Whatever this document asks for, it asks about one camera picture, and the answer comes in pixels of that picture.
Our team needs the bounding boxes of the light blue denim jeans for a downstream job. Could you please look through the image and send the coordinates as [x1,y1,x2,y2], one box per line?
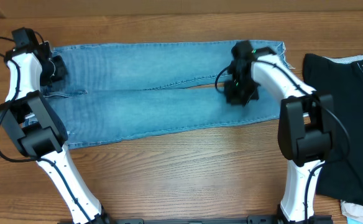
[42,40,280,149]

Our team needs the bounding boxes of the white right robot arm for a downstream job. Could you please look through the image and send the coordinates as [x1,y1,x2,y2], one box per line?
[223,40,336,223]

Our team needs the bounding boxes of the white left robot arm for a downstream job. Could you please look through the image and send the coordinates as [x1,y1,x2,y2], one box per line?
[0,28,113,223]

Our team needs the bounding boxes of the white cloth under black garment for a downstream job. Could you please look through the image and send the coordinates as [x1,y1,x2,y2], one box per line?
[324,55,363,64]

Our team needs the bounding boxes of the black folded garment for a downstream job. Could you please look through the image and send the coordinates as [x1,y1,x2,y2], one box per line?
[303,54,363,206]

